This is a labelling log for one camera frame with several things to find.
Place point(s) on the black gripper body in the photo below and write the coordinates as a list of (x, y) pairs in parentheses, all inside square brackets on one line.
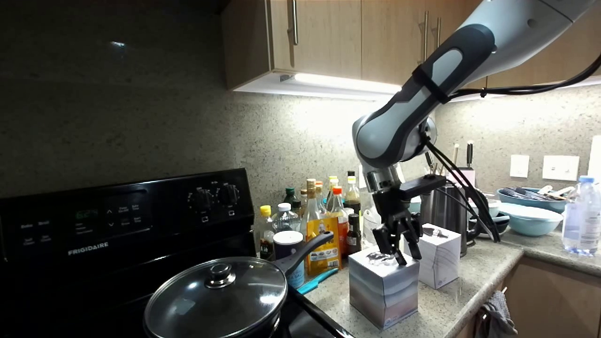
[(394, 208)]

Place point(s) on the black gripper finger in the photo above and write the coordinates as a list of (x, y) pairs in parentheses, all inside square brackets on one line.
[(398, 253), (413, 239)]

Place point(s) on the blue grey tissue box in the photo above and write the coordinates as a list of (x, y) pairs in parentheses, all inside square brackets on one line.
[(384, 290)]

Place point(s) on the white tissue box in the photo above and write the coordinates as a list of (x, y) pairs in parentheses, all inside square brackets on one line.
[(441, 256)]

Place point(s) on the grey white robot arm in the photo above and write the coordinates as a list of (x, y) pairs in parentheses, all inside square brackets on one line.
[(497, 37)]

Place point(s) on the stainless steel electric kettle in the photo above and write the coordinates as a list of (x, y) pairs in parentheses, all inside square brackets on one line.
[(446, 208)]

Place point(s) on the dark soy sauce bottle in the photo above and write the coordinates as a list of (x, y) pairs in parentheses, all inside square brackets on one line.
[(353, 204)]

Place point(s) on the red cap sauce bottle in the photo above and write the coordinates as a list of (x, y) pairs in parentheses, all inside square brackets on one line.
[(341, 219)]

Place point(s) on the hanging dish towel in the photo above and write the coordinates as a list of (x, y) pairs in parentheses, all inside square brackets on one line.
[(497, 320)]

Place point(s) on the white lid jar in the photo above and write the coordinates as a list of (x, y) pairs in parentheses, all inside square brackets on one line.
[(287, 243)]

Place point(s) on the light blue bowl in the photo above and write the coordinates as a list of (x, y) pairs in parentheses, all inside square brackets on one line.
[(531, 221)]

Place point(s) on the yellow cap bottle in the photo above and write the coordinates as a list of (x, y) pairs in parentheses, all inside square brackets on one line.
[(266, 234)]

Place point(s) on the clear plastic water bottle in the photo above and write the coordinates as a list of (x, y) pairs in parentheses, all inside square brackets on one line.
[(582, 221)]

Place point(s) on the black frying pan with lid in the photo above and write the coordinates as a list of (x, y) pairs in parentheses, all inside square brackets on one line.
[(227, 298)]

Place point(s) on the black electric stove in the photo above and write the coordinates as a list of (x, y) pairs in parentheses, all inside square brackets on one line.
[(84, 264)]

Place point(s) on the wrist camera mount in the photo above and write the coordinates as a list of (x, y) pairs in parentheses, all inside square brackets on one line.
[(424, 185)]

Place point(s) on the white wall outlet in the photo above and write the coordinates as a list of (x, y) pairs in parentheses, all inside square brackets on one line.
[(561, 168)]

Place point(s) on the wooden wall cabinets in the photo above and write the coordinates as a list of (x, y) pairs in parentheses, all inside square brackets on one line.
[(334, 48)]

